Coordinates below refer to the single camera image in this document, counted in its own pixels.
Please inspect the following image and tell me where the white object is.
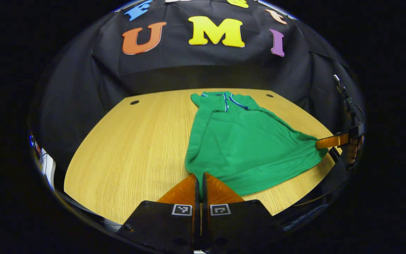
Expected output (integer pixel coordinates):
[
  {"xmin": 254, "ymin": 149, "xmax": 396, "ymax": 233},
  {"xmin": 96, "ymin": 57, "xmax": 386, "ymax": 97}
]
[{"xmin": 38, "ymin": 147, "xmax": 57, "ymax": 192}]

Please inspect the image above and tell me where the green T-shirt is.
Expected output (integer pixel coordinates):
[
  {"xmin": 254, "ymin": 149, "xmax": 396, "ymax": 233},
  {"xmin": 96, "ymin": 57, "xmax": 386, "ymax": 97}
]
[{"xmin": 184, "ymin": 91, "xmax": 329, "ymax": 196}]

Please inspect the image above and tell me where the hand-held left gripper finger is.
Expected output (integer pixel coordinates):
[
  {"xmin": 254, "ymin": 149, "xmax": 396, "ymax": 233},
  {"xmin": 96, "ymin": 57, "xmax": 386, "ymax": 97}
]
[
  {"xmin": 118, "ymin": 173, "xmax": 201, "ymax": 253},
  {"xmin": 201, "ymin": 172, "xmax": 281, "ymax": 252}
]

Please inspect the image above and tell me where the black backdrop cloth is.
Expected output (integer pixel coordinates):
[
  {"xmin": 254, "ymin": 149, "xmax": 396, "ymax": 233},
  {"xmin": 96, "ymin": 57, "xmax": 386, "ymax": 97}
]
[{"xmin": 30, "ymin": 0, "xmax": 365, "ymax": 170}]

